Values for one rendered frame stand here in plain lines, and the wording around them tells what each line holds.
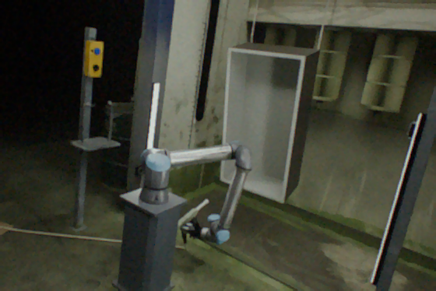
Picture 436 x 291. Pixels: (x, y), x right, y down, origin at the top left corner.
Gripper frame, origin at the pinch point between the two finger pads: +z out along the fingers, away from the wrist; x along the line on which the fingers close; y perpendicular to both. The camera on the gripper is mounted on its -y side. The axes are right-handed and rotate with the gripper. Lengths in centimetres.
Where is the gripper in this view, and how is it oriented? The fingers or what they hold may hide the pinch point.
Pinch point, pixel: (181, 225)
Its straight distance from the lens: 282.3
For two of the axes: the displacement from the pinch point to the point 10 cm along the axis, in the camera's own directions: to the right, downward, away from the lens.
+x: 5.8, -3.1, 7.5
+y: 1.4, 9.5, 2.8
